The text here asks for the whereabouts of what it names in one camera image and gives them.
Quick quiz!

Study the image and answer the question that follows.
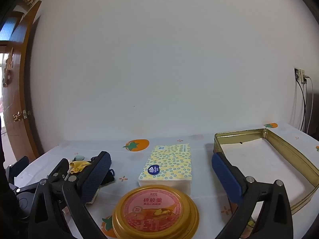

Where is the rectangular gold tin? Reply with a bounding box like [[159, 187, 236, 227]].
[[213, 128, 319, 216]]

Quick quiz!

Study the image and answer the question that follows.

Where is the brown wooden door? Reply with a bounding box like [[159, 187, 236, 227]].
[[0, 0, 42, 160]]

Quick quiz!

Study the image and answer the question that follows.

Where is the yellow cloth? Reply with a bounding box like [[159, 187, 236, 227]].
[[69, 161, 92, 175]]

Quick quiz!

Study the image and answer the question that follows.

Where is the thin white cable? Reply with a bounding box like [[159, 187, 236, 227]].
[[290, 80, 298, 127]]

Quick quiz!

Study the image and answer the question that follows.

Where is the round gold tin pink lid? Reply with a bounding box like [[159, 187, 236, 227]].
[[112, 185, 200, 239]]

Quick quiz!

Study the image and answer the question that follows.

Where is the brass door handle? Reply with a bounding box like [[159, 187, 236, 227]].
[[13, 110, 28, 122]]

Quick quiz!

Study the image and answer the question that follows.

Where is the white wall socket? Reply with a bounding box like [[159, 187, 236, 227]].
[[294, 67, 306, 84]]

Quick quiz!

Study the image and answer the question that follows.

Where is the persimmon print tablecloth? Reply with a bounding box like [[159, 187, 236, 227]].
[[10, 121, 319, 239]]

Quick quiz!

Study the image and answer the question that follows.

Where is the black fabric item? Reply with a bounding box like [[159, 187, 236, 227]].
[[100, 169, 116, 188]]

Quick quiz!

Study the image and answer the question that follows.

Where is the black power cable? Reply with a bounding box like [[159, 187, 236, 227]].
[[296, 78, 307, 131]]

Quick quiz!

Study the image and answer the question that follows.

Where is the yellow patterned tissue pack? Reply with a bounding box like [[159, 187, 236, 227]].
[[138, 143, 193, 197]]

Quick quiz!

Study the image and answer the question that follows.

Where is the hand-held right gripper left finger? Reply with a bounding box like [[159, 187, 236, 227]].
[[28, 151, 112, 239]]

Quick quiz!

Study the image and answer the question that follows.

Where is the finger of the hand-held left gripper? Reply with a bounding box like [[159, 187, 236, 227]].
[[48, 158, 70, 183]]

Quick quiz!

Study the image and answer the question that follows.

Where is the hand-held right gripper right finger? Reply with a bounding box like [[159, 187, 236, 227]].
[[212, 152, 294, 239]]

